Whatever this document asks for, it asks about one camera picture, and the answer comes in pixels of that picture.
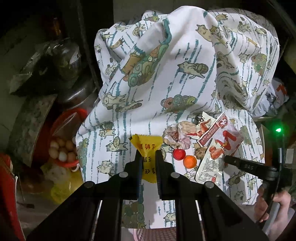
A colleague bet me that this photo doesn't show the red bottle cap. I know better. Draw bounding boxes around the red bottle cap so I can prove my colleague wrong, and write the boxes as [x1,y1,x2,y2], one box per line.
[173,149,186,161]

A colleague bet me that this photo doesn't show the dark glass jar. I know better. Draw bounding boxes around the dark glass jar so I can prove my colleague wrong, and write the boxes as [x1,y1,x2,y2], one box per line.
[50,38,81,81]

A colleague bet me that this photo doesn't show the white red M paper bag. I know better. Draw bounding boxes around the white red M paper bag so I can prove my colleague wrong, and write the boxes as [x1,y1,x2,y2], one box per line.
[198,113,243,156]

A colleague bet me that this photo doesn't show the pink white tissue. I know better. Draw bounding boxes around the pink white tissue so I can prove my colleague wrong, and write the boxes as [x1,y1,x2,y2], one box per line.
[163,120,197,150]

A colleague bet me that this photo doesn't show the white shrimp snack wrapper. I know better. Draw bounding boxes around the white shrimp snack wrapper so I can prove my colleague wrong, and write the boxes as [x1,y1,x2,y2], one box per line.
[195,113,224,186]

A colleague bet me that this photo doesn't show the orange bottle cap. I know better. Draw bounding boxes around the orange bottle cap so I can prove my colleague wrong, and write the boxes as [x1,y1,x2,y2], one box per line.
[183,155,197,169]

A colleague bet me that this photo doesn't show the red basket of eggs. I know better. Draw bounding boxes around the red basket of eggs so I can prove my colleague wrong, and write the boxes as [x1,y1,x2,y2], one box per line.
[48,108,87,172]

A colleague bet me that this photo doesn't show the cat patterned white cloth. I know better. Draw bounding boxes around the cat patterned white cloth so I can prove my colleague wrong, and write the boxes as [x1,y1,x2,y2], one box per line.
[75,5,280,230]

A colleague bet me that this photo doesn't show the red plastic stool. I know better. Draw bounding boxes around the red plastic stool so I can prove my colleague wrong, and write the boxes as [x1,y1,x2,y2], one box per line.
[0,153,26,240]

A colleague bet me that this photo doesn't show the person's right hand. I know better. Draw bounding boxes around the person's right hand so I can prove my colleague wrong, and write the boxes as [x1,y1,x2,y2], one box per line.
[254,185,291,224]

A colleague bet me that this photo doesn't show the yellow snack wrapper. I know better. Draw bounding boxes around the yellow snack wrapper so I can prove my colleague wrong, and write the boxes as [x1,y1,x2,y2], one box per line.
[130,134,163,183]

